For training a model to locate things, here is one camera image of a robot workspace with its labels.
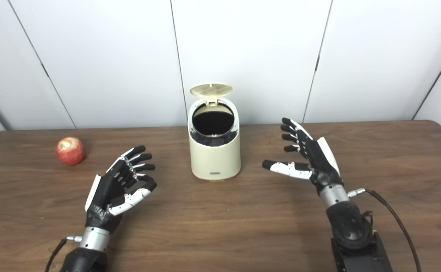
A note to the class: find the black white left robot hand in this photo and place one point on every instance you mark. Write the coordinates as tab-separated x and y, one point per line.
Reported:
105	190

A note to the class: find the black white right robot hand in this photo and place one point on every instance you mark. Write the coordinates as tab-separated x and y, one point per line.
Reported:
320	162

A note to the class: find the red apple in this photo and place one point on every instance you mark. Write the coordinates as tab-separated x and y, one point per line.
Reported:
70	151

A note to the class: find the cream-colored bin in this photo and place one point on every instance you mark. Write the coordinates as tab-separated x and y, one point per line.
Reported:
214	160

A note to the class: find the cream round bin lid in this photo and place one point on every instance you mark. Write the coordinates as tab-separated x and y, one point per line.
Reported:
211	89

